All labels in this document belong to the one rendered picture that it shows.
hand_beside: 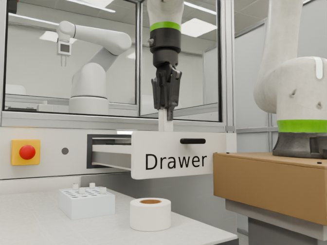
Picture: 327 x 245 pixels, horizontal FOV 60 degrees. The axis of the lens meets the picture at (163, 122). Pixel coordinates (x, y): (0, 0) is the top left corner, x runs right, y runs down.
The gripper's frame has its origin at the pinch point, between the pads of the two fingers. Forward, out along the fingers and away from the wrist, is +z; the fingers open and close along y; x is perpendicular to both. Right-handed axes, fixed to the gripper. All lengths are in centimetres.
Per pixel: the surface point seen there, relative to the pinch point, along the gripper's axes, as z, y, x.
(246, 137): 1, -123, 177
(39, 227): 20.2, 16.1, -36.0
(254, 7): -185, -187, 273
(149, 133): 3.9, 10.7, -11.6
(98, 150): 8.4, -17.7, -13.6
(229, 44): -39, -23, 51
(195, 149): 7.9, 10.7, 2.3
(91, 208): 18.5, 15.0, -26.7
